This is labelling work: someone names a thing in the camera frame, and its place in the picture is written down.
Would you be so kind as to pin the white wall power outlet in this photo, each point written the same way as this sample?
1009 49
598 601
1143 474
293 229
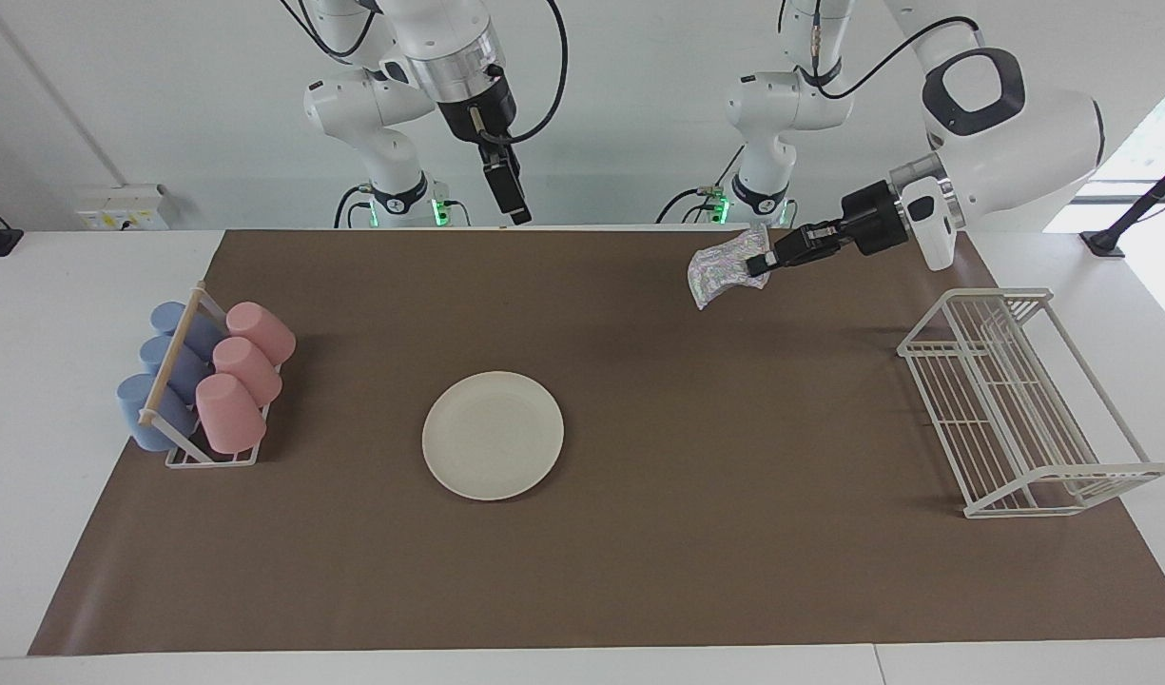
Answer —
121 209

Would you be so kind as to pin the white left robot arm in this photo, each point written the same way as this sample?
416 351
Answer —
1019 143

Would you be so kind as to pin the cream round plate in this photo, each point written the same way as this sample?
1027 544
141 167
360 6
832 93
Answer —
493 436

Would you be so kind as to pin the silver foil bag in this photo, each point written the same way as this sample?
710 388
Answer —
720 271

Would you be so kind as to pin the brown table mat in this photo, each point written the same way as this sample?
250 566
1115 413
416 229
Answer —
696 571

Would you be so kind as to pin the white cup holder rack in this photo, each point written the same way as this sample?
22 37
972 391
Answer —
175 354

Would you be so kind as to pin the blue plastic cup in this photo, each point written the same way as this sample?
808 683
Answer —
202 333
137 404
184 369

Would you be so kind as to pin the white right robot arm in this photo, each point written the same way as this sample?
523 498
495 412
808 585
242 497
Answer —
449 38

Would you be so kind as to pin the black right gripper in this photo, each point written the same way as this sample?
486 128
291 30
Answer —
482 109

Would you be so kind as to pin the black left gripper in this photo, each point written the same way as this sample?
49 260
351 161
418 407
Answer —
872 219

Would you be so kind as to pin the pink plastic cup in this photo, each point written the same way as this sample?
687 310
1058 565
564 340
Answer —
230 414
262 330
249 369

